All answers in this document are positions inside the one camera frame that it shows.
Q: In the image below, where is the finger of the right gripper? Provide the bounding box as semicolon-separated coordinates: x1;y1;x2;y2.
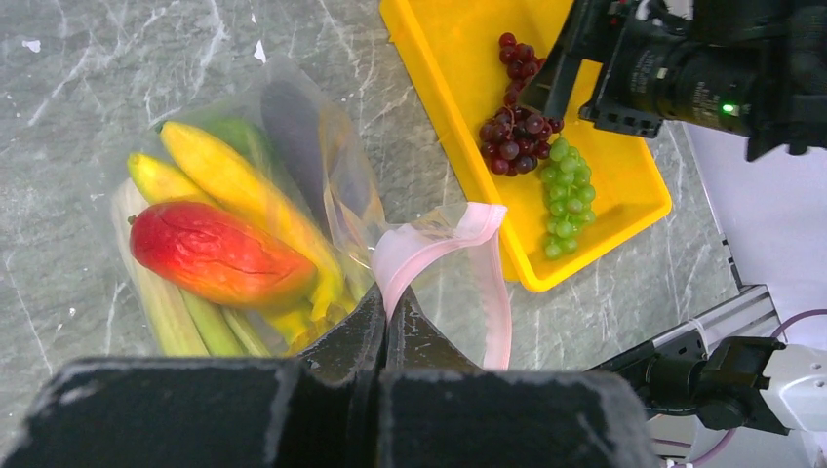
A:
519;0;602;119

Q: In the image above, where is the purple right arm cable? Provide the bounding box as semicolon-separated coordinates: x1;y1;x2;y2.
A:
652;308;827;468

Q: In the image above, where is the green grape bunch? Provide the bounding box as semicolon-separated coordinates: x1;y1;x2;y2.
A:
540;136;596;260

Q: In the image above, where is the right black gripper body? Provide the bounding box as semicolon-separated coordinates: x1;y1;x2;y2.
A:
579;1;826;162

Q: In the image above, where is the purple grape bunch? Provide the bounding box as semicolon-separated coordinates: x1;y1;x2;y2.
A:
478;32;564;176

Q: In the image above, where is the clear zip top bag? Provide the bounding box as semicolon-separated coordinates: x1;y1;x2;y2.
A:
90;58;512;370

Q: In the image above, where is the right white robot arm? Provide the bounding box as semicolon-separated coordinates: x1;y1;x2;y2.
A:
518;1;826;439

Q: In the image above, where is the celery stalk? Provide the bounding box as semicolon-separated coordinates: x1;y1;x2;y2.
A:
110;178;270;357

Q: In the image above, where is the yellow banana bunch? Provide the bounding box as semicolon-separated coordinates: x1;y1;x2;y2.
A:
126;121;354;353

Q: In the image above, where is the red mango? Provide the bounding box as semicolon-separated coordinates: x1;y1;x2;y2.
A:
129;200;318;308

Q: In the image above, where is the dark purple eggplant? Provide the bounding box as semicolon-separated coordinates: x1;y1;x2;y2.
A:
260;81;329;231

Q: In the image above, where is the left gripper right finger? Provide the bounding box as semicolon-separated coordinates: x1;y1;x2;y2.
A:
376;291;659;467

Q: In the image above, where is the green bumpy citrus fruit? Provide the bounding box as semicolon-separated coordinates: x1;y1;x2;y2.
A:
202;117;272;165

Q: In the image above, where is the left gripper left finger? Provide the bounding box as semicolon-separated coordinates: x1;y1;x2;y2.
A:
1;288;386;467

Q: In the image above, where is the yellow plastic tray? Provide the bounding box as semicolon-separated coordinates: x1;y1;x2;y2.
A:
379;1;672;293

